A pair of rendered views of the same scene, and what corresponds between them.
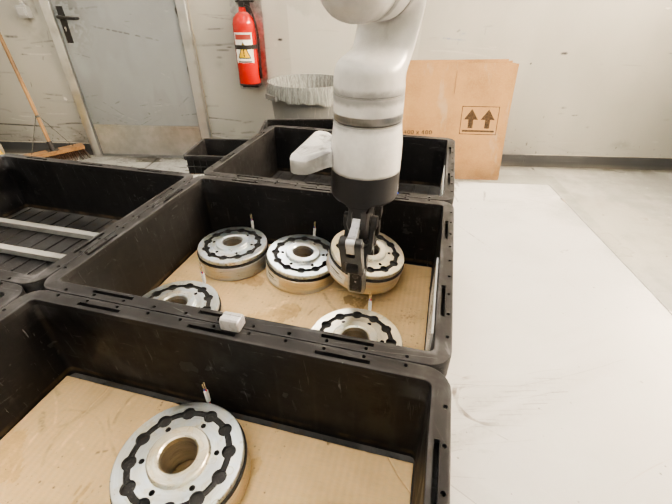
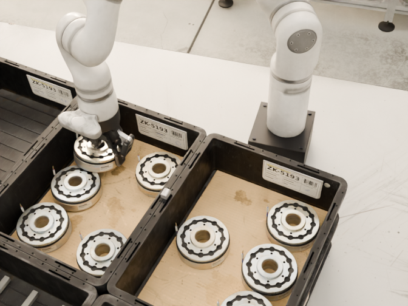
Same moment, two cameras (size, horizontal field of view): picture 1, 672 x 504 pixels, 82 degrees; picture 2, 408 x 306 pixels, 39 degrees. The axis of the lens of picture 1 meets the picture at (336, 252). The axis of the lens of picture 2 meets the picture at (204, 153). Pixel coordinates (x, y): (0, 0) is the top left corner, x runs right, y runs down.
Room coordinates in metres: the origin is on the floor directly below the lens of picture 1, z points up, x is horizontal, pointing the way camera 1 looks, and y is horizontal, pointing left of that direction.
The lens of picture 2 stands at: (0.00, 0.68, 1.80)
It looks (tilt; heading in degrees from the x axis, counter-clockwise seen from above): 50 degrees down; 285
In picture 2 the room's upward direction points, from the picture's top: 3 degrees counter-clockwise
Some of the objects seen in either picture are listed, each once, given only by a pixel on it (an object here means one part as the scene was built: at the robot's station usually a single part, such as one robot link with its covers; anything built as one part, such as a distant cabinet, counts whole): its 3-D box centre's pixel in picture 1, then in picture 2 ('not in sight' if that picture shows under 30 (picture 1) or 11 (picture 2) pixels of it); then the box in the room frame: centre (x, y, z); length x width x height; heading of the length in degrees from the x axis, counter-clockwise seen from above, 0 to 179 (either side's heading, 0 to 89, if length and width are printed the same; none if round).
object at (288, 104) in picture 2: not in sight; (288, 97); (0.05, -0.26, 0.89); 0.09 x 0.09 x 0.17; 85
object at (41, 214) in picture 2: (232, 242); (41, 222); (0.49, 0.15, 0.86); 0.05 x 0.05 x 0.01
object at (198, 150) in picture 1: (233, 176); not in sight; (2.07, 0.59, 0.31); 0.40 x 0.30 x 0.34; 86
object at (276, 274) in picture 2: not in sight; (269, 266); (0.03, 0.16, 0.86); 0.05 x 0.05 x 0.01
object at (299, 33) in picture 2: not in sight; (294, 42); (0.05, -0.26, 1.05); 0.09 x 0.09 x 0.17; 22
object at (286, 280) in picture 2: not in sight; (269, 268); (0.03, 0.16, 0.86); 0.10 x 0.10 x 0.01
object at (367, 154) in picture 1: (349, 136); (90, 102); (0.41, -0.01, 1.04); 0.11 x 0.09 x 0.06; 74
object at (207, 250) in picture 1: (232, 244); (42, 223); (0.49, 0.15, 0.86); 0.10 x 0.10 x 0.01
